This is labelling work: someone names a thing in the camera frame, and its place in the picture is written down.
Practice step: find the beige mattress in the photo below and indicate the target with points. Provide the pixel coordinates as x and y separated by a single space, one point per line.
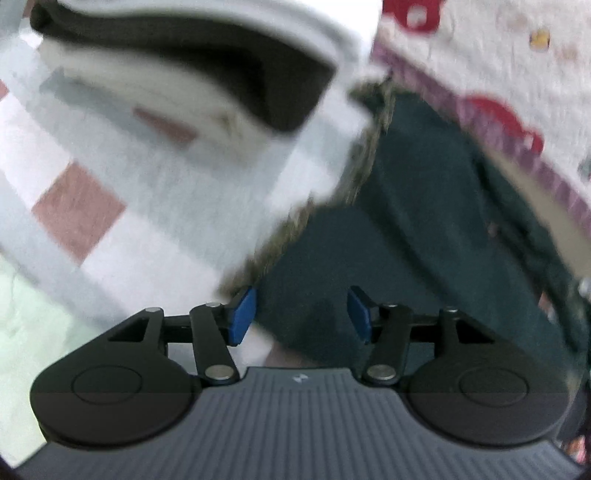
554 221

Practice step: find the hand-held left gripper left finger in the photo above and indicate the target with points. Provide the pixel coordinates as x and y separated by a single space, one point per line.
242 318

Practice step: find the cream folded cloth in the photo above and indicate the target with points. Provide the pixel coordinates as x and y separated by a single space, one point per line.
138 92

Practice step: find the white quilt with red bears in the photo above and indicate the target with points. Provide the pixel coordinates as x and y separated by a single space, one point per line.
508 55

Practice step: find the dark denim jeans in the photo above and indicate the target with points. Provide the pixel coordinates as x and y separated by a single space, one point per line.
415 230

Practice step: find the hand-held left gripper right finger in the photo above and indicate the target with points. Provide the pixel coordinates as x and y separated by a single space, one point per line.
359 318

